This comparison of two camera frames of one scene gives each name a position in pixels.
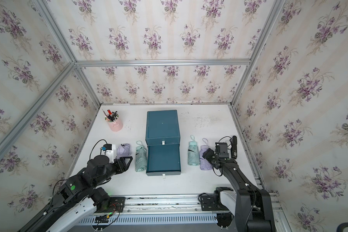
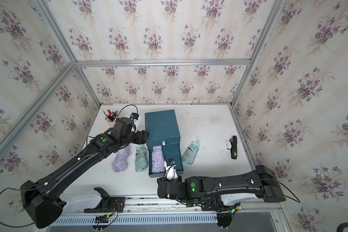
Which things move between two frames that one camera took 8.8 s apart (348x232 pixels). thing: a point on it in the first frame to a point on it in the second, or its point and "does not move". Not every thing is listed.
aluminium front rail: [176, 205] does not move
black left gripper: [123, 167] to [141, 137]
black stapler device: [234, 147] does not move
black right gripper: [207, 154] to [159, 182]
